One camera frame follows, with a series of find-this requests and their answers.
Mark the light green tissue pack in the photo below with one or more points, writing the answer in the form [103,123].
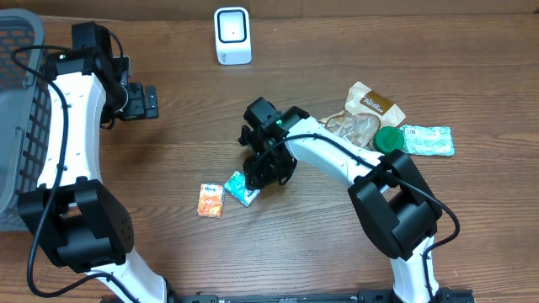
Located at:
[428,141]

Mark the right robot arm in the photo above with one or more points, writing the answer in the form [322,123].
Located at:
[390,197]

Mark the grey plastic shopping basket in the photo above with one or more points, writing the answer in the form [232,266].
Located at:
[25,116]

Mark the green lid jar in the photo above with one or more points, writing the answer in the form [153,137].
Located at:
[388,139]

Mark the beige brown snack pouch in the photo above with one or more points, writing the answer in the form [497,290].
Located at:
[365,113]

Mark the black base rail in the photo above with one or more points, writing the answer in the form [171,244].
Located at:
[444,295]

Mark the orange tissue pack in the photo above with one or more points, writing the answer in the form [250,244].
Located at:
[211,200]

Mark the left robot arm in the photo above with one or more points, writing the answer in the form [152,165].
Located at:
[74,219]

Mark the white barcode scanner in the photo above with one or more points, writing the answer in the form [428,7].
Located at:
[232,36]

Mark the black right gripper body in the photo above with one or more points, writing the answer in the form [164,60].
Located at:
[270,167]

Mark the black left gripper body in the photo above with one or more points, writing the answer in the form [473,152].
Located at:
[135,102]

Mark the teal tissue pack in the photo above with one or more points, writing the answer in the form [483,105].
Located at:
[237,188]

